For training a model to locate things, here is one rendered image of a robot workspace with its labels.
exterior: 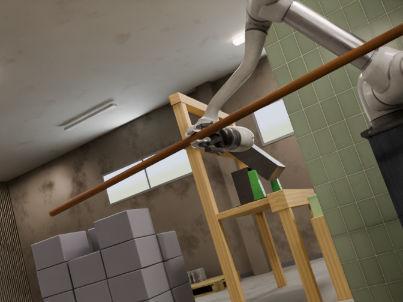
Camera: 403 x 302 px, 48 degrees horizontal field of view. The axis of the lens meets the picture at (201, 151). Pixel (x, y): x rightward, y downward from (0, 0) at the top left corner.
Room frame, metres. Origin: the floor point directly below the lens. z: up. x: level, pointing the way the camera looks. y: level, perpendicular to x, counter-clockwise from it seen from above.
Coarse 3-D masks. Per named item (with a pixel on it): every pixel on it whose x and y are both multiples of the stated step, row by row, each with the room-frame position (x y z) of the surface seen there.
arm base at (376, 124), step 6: (390, 114) 1.83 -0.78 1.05; (396, 114) 1.82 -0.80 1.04; (402, 114) 1.83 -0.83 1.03; (378, 120) 1.86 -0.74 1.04; (384, 120) 1.84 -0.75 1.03; (390, 120) 1.83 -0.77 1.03; (396, 120) 1.82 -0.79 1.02; (402, 120) 1.80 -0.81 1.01; (372, 126) 1.90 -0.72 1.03; (378, 126) 1.85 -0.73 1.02; (384, 126) 1.83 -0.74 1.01; (360, 132) 1.95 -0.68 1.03; (366, 132) 1.93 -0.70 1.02; (372, 132) 1.85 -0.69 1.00
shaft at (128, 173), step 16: (384, 32) 1.20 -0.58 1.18; (400, 32) 1.18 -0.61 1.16; (368, 48) 1.22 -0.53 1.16; (336, 64) 1.26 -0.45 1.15; (304, 80) 1.31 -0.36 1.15; (272, 96) 1.37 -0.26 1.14; (240, 112) 1.42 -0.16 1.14; (208, 128) 1.49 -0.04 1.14; (176, 144) 1.56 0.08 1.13; (160, 160) 1.61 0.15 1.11; (128, 176) 1.69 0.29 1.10; (96, 192) 1.77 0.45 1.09; (64, 208) 1.86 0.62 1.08
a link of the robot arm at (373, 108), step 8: (360, 80) 1.87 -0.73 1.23; (360, 88) 1.88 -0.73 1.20; (368, 88) 1.82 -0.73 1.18; (360, 96) 1.90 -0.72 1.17; (368, 96) 1.84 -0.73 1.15; (368, 104) 1.86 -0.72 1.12; (376, 104) 1.82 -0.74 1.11; (384, 104) 1.80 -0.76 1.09; (400, 104) 1.81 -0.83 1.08; (368, 112) 1.89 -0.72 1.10; (376, 112) 1.85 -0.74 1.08; (384, 112) 1.83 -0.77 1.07; (392, 112) 1.83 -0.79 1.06
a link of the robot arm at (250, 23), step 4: (248, 16) 1.76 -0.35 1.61; (248, 20) 1.78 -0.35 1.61; (252, 20) 1.76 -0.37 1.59; (256, 20) 1.75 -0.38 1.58; (248, 24) 1.80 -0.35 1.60; (252, 24) 1.79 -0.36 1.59; (256, 24) 1.78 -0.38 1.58; (260, 24) 1.77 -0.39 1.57; (264, 24) 1.78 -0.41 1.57; (268, 24) 1.78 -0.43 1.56; (248, 28) 1.80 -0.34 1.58; (256, 28) 1.78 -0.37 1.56; (260, 28) 1.78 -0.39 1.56; (264, 28) 1.79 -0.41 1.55; (268, 28) 1.81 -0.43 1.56; (268, 32) 1.82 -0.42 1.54
